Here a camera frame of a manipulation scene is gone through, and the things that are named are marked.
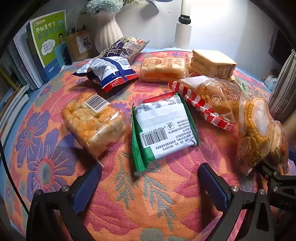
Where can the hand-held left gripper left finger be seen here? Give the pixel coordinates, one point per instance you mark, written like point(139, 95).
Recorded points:
point(86, 185)

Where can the clear cookie bag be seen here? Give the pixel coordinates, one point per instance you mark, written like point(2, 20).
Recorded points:
point(254, 129)

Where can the green book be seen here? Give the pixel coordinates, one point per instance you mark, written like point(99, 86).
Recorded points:
point(46, 34)

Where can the stack of flat books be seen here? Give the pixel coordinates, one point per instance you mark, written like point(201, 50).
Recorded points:
point(11, 109)

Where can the clear rice cracker pack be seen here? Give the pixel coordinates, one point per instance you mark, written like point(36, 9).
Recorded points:
point(92, 129)

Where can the red snack packet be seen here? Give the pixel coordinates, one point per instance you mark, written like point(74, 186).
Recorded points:
point(159, 96)

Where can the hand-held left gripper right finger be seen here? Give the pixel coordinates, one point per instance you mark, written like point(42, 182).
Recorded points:
point(212, 185)

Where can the blue white chip bag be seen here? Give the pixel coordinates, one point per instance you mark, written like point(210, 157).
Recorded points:
point(111, 69)

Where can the floral tablecloth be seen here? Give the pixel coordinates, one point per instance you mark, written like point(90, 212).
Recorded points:
point(150, 197)

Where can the red striped bread bag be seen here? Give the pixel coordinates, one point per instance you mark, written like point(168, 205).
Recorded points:
point(215, 99)

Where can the wooden pen holder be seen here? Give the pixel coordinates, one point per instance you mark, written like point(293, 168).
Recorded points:
point(81, 44)

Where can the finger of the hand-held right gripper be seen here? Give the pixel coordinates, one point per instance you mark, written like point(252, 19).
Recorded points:
point(283, 190)

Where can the sandwich bread pack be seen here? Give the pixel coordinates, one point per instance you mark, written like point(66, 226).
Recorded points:
point(212, 62)

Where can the orange rice cake pack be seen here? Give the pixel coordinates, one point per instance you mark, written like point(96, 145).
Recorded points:
point(161, 69)

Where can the black monitor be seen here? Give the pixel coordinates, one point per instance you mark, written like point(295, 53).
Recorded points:
point(283, 44)

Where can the green white snack packet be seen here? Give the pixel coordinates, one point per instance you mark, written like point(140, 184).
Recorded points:
point(161, 129)

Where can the white ribbed vase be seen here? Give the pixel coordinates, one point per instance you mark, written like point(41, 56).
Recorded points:
point(107, 32)

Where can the white tissue pack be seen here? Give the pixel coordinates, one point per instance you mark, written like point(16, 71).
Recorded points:
point(270, 83)

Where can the row of upright books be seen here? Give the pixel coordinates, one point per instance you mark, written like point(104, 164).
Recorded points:
point(25, 60)

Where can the dark purple snack bag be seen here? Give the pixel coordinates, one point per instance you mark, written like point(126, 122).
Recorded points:
point(124, 48)

